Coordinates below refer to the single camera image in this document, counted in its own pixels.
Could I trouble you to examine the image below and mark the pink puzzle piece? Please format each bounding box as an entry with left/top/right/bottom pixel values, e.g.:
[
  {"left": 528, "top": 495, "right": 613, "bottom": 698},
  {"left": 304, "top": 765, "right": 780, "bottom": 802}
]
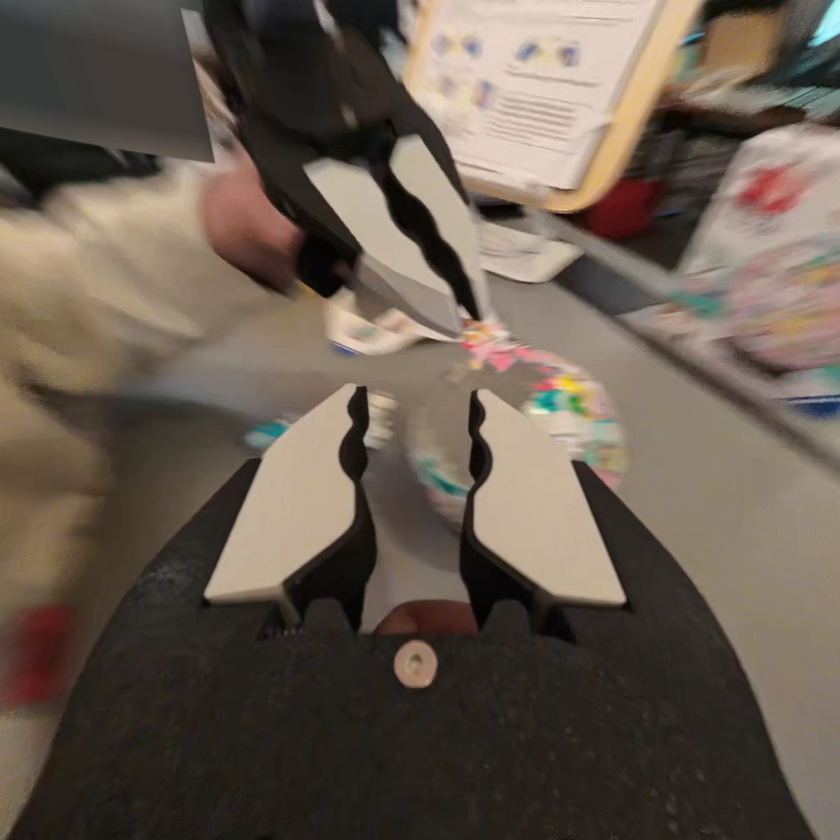
[{"left": 458, "top": 319, "right": 517, "bottom": 372}]

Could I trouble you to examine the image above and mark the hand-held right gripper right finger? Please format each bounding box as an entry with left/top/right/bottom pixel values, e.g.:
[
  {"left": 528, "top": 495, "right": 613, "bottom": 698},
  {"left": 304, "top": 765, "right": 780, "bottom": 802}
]
[{"left": 459, "top": 387, "right": 627, "bottom": 641}]

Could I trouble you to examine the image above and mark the red container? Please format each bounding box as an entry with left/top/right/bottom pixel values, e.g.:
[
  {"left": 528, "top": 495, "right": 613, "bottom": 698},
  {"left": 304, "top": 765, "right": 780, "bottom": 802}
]
[{"left": 583, "top": 179, "right": 665, "bottom": 241}]

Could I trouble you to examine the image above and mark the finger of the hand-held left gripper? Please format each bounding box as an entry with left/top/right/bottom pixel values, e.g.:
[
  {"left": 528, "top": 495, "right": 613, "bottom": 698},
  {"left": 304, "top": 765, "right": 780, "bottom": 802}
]
[
  {"left": 304, "top": 157, "right": 462, "bottom": 339},
  {"left": 386, "top": 134, "right": 490, "bottom": 322}
]

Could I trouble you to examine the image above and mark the printed puzzle box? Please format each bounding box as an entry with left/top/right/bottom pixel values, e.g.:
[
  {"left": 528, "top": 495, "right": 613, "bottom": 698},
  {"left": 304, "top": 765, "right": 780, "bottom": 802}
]
[{"left": 669, "top": 125, "right": 840, "bottom": 403}]

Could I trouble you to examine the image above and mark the dark grey flat panel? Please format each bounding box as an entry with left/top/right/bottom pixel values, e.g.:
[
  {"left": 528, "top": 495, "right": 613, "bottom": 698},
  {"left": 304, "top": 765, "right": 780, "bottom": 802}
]
[{"left": 556, "top": 255, "right": 665, "bottom": 317}]

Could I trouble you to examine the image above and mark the person's cream sweatshirt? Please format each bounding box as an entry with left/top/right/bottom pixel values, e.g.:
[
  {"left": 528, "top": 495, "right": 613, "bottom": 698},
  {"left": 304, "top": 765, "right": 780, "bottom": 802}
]
[{"left": 0, "top": 367, "right": 132, "bottom": 840}]

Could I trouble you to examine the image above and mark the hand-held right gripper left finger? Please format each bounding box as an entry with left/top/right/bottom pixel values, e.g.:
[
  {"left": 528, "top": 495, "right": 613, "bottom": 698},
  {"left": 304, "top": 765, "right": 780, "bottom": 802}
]
[{"left": 203, "top": 384, "right": 378, "bottom": 634}]

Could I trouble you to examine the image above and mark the person's left hand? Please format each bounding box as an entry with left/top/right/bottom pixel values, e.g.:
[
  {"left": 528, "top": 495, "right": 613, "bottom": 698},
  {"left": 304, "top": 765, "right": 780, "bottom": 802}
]
[{"left": 203, "top": 161, "right": 304, "bottom": 296}]

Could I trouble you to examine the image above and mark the wooden framed instruction board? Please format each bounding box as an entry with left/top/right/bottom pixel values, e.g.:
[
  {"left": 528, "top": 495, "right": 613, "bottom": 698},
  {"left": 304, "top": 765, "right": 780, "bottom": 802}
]
[{"left": 403, "top": 0, "right": 707, "bottom": 215}]

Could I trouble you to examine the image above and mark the colourful puzzle ball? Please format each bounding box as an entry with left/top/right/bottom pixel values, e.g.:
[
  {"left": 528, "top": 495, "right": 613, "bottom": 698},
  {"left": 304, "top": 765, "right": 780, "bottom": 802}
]
[{"left": 403, "top": 351, "right": 628, "bottom": 533}]

